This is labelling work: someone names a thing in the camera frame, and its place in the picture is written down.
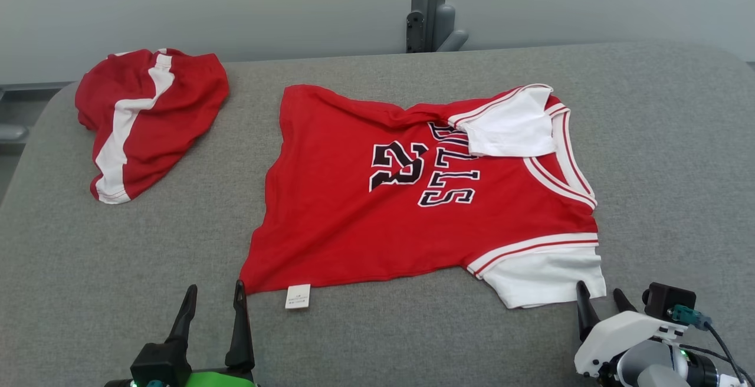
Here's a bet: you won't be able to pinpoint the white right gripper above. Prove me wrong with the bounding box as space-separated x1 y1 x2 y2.
574 281 688 379

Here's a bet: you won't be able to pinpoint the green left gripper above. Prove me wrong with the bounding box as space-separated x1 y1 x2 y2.
167 280 261 387

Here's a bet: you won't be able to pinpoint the red basketball jersey white sleeves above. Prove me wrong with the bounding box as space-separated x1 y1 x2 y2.
239 83 607 310

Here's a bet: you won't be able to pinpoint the red shorts with white stripe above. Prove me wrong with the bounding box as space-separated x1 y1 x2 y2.
75 48 229 205

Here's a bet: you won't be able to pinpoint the grey rounded partition foot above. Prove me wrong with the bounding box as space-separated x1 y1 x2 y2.
434 4 470 53

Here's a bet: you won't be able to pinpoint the teal right camera cable connector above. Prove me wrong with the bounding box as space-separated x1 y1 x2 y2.
671 305 713 332

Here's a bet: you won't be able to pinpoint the thin black right gripper cable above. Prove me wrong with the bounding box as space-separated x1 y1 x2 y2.
678 345 755 383

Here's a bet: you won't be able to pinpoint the black right camera cable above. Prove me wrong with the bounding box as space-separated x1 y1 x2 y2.
703 321 751 386

